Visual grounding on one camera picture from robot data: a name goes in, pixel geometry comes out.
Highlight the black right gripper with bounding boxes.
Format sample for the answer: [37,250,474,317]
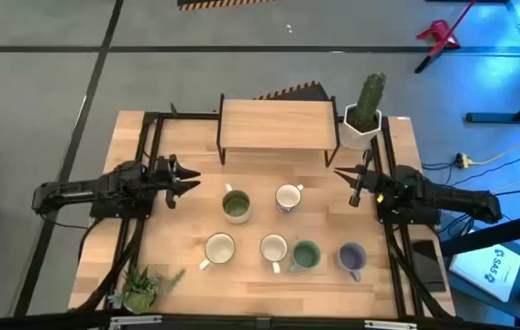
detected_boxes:
[333,148,383,208]

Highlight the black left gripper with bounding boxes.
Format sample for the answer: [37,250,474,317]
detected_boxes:
[151,154,203,210]

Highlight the white mug green inside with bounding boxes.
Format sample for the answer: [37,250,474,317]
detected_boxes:
[220,182,253,226]

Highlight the blue flower print mug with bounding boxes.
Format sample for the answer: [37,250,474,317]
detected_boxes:
[273,182,305,215]

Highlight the white mug blue leaf print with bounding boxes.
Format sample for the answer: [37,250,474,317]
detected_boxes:
[259,233,290,275]

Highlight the cactus in white pot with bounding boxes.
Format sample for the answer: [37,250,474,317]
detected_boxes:
[338,71,387,151]

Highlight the yellow mug white inside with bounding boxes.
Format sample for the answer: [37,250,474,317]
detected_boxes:
[198,232,238,272]

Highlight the purple mug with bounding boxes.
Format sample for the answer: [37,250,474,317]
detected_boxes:
[334,241,369,283]

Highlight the wooden shelf riser black legs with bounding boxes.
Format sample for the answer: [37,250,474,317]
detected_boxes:
[216,93,341,169]

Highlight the hazard striped ramp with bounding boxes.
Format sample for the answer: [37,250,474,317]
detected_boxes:
[252,80,335,103]

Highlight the yellow power plug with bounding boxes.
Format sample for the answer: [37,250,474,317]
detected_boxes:
[454,152,475,170]

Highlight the black flat device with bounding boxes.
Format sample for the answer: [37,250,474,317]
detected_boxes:
[411,238,447,295]

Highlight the small green succulent plant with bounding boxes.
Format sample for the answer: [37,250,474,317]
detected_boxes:
[106,264,187,315]

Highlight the white printed box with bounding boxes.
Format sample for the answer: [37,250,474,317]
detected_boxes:
[448,242,520,304]

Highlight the red metal stand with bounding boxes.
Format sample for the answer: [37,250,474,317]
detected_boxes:
[415,0,478,52]

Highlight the hazard striped floor plate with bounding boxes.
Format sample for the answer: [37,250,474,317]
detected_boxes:
[176,0,284,12]

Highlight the black metal rig frame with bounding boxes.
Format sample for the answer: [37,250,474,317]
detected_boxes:
[74,103,454,322]

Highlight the black floor cable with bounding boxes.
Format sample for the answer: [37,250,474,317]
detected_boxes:
[419,143,520,175]

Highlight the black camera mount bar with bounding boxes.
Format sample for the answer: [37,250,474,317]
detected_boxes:
[0,310,520,330]

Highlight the yellow cable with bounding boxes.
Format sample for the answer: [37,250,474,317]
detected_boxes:
[470,126,520,167]

